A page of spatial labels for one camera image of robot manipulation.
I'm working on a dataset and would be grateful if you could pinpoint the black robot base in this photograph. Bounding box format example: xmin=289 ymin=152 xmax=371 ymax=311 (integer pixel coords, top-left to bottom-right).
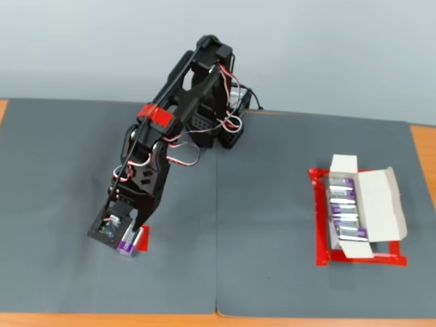
xmin=186 ymin=87 xmax=253 ymax=150

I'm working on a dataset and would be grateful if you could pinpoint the grey mat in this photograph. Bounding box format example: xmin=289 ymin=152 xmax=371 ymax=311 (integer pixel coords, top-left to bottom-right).
xmin=0 ymin=98 xmax=219 ymax=315
xmin=216 ymin=109 xmax=436 ymax=318

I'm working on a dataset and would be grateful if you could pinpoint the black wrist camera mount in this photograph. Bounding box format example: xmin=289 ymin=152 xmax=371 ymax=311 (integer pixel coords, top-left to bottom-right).
xmin=87 ymin=203 xmax=134 ymax=251

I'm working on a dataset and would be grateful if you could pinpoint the red white servo wire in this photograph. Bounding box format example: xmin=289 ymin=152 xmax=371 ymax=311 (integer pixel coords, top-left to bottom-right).
xmin=217 ymin=63 xmax=245 ymax=135
xmin=113 ymin=153 xmax=153 ymax=183
xmin=166 ymin=134 xmax=202 ymax=168

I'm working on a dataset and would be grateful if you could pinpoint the purple silver 9V battery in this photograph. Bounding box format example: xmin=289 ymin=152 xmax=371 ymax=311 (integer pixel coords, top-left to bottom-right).
xmin=332 ymin=219 xmax=360 ymax=230
xmin=328 ymin=177 xmax=356 ymax=192
xmin=329 ymin=190 xmax=357 ymax=205
xmin=329 ymin=204 xmax=358 ymax=219
xmin=116 ymin=227 xmax=144 ymax=259
xmin=336 ymin=227 xmax=369 ymax=243

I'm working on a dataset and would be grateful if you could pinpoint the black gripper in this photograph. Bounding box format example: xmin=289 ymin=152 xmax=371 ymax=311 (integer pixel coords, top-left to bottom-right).
xmin=108 ymin=178 xmax=163 ymax=235

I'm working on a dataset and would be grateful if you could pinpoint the black power cable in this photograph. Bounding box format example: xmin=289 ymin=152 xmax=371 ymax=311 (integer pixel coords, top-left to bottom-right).
xmin=247 ymin=87 xmax=266 ymax=111

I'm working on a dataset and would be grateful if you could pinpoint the red tape frame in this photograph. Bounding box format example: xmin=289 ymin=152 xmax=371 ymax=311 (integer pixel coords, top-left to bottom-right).
xmin=308 ymin=167 xmax=409 ymax=269

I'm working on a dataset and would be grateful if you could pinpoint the black camera cable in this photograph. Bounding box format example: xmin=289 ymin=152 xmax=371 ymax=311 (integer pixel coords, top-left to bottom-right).
xmin=102 ymin=37 xmax=209 ymax=222

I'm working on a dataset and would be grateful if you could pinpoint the white cardboard box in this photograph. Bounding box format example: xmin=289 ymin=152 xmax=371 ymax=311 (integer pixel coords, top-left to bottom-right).
xmin=326 ymin=154 xmax=409 ymax=260

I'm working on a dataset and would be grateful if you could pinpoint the red tape band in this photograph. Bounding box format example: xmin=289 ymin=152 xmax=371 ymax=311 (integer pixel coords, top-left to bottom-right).
xmin=137 ymin=104 xmax=175 ymax=129

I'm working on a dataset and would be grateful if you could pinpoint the red tape patch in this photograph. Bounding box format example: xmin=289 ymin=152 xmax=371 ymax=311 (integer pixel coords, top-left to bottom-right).
xmin=136 ymin=225 xmax=151 ymax=253

